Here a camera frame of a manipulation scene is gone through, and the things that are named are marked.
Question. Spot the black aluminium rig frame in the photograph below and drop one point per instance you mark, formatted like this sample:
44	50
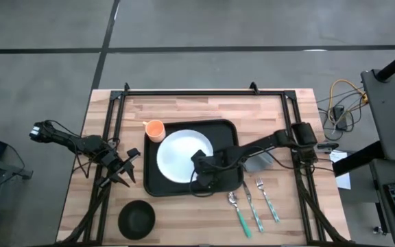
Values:
201	93

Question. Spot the grey keyboard desk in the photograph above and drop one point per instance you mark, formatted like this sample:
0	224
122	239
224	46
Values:
386	236

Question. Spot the black plastic serving tray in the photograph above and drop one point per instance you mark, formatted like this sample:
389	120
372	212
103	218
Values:
225	137

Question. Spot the black power adapter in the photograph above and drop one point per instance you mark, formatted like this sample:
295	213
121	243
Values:
339	113

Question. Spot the black round bowl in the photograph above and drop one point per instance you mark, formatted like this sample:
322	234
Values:
136	219

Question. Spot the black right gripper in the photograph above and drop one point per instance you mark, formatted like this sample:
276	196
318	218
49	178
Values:
211	164

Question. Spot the grey cloth napkin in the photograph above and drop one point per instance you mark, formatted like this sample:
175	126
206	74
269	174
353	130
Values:
257	163

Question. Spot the black support beam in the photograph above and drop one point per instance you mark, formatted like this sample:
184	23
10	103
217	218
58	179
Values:
358	158

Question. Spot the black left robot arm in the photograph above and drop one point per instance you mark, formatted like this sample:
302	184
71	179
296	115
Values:
81	140

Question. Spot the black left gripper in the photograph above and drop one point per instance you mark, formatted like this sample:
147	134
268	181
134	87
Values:
111	161

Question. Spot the white paper sheet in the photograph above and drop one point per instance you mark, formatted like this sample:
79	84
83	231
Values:
343	178

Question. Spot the orange plastic cup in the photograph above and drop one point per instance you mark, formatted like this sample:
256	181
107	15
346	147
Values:
155	132

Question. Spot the grey side table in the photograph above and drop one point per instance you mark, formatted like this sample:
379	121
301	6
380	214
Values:
393	109

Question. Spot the white round plate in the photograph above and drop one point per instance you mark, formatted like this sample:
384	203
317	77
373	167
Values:
177	154

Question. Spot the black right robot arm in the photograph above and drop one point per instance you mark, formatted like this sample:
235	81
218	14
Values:
262	142

